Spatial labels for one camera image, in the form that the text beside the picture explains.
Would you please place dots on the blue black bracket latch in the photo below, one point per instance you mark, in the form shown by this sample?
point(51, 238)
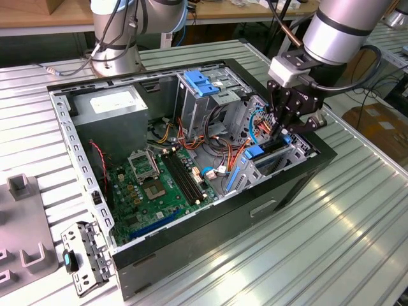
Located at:
point(67, 259)

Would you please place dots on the brown cardboard box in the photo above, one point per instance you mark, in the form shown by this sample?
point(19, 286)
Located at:
point(376, 127)

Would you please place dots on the green motherboard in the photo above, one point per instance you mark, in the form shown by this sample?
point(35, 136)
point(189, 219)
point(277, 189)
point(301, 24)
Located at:
point(178, 208)

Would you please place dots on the black intrusion switch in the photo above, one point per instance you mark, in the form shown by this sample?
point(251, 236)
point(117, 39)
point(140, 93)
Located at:
point(96, 197)

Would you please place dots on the silver power supply unit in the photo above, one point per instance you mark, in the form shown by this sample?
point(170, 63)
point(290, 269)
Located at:
point(111, 127)

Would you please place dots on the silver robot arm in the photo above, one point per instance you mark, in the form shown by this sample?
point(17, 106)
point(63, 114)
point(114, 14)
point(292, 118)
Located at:
point(338, 35)

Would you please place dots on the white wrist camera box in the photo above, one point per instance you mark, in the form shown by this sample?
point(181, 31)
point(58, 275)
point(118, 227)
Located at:
point(285, 72)

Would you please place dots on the black open PC case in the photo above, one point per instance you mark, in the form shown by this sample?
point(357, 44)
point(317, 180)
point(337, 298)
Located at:
point(207, 236)

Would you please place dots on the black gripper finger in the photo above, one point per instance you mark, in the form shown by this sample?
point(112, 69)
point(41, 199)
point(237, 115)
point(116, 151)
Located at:
point(276, 102)
point(307, 123)

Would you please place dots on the silver optical drive cage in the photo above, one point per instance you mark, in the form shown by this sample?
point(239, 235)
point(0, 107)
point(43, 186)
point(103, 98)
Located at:
point(194, 108)

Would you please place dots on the wooden desk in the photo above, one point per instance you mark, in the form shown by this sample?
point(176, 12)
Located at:
point(32, 16)

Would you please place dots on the black case fan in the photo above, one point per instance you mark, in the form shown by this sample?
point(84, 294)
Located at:
point(103, 181)

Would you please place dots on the black RAM slot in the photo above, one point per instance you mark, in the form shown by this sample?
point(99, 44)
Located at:
point(181, 178)
point(177, 180)
point(185, 177)
point(190, 175)

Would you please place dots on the silver disk bay cage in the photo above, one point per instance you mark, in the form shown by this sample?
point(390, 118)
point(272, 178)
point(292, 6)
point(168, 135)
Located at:
point(299, 154)

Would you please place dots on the grey parts rack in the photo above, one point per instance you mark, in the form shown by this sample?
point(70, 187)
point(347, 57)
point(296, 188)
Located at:
point(19, 223)

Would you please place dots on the slatted metal side table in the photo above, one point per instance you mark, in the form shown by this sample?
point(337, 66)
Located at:
point(392, 48)

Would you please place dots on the silver hinged card bracket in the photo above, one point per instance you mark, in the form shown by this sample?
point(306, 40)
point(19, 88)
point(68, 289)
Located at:
point(90, 242)

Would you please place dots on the blue plastic drive latch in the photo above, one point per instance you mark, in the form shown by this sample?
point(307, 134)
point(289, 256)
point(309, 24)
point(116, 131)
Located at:
point(193, 77)
point(208, 89)

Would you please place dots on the hard disk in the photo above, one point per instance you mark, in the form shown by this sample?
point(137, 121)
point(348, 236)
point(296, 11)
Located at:
point(253, 153)

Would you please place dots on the CPU socket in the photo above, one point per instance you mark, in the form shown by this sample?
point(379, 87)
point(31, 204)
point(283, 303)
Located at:
point(154, 190)

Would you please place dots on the blue expansion slot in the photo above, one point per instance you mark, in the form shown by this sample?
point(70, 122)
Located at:
point(153, 224)

